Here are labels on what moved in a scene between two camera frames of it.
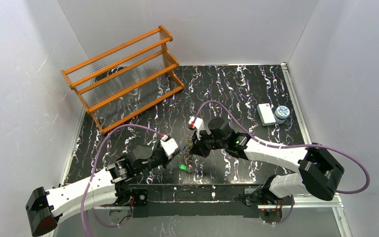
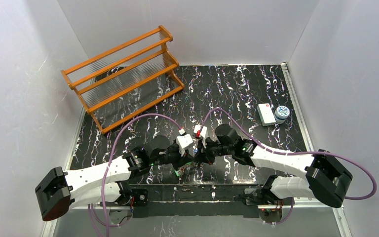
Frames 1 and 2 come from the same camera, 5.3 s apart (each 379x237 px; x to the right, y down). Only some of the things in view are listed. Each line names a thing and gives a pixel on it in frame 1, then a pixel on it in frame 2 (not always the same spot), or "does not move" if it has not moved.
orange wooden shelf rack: (119, 84) does not move
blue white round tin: (282, 113) does not move
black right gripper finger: (202, 146) → (208, 156)
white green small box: (266, 114) does not move
